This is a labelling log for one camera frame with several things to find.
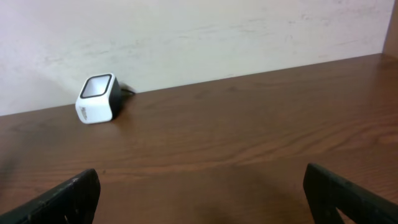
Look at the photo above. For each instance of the white barcode scanner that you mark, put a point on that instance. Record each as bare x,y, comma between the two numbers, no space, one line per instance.
100,99

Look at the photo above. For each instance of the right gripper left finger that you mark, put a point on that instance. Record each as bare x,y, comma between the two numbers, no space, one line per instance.
73,201

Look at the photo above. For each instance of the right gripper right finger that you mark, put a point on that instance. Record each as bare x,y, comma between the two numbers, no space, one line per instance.
329,194

